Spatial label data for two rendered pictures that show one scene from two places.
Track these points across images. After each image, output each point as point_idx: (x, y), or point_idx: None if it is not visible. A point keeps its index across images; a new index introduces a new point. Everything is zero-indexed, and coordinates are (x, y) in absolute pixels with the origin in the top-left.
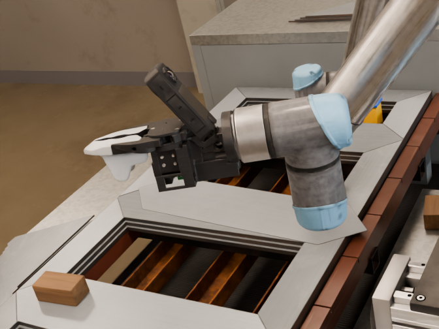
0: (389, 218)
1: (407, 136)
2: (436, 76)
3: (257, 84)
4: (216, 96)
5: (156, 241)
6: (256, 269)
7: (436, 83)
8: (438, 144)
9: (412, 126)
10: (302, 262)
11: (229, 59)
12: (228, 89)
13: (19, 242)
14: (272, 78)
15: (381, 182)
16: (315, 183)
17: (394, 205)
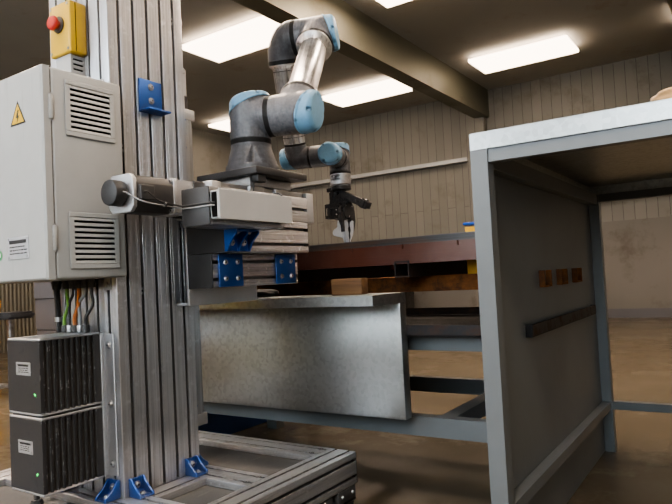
0: (321, 265)
1: (420, 241)
2: (522, 213)
3: (578, 234)
4: (590, 250)
5: (433, 311)
6: None
7: (523, 222)
8: (529, 305)
9: (436, 238)
10: None
11: (582, 209)
12: (586, 241)
13: None
14: (573, 227)
15: (349, 247)
16: None
17: (333, 261)
